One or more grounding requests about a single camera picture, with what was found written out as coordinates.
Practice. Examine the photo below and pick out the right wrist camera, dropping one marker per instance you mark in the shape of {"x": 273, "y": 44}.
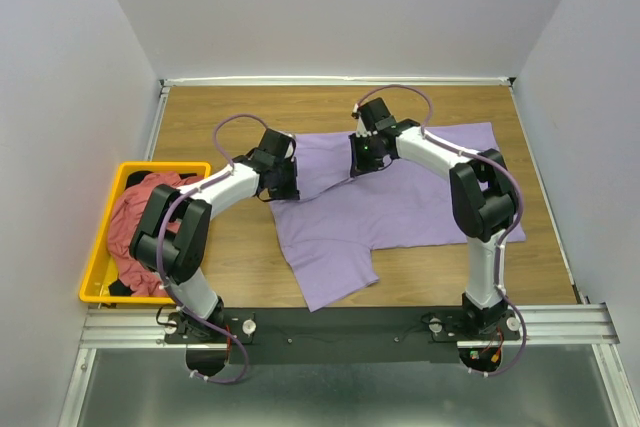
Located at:
{"x": 361, "y": 129}

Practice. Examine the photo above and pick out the red t shirt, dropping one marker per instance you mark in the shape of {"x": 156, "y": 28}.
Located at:
{"x": 130, "y": 232}

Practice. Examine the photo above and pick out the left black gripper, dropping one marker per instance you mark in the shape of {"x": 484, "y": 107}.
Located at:
{"x": 286, "y": 183}

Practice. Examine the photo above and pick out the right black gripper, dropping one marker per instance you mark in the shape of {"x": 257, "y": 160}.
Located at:
{"x": 362, "y": 159}

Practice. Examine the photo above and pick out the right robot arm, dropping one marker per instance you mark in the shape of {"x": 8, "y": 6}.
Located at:
{"x": 485, "y": 199}

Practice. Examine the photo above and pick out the purple t shirt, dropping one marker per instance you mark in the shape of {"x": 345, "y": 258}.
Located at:
{"x": 328, "y": 235}

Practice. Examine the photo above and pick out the aluminium frame rail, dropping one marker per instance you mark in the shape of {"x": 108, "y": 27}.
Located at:
{"x": 346, "y": 367}

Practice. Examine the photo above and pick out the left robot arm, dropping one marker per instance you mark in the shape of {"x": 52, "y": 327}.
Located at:
{"x": 171, "y": 236}

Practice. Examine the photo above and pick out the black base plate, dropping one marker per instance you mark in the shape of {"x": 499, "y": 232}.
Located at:
{"x": 290, "y": 336}

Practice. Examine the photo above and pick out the yellow plastic bin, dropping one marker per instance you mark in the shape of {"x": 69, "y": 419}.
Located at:
{"x": 101, "y": 270}

